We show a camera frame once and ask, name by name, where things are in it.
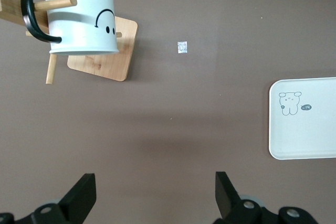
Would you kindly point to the small silver sticker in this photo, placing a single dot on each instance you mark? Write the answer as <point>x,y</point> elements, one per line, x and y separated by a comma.
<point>182,47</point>

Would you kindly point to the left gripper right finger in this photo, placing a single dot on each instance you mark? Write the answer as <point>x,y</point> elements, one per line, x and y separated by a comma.
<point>228,200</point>

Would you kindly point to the wooden mug stand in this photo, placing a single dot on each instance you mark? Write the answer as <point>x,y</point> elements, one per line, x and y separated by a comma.
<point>105,66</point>

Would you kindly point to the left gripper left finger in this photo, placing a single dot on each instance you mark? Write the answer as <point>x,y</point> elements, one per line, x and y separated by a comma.
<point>76,200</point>

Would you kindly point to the white smiley face cup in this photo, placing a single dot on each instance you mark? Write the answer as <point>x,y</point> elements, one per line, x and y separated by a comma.
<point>78,36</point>

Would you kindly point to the cream rabbit print tray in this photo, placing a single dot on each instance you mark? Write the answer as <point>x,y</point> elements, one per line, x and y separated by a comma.
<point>304,134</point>

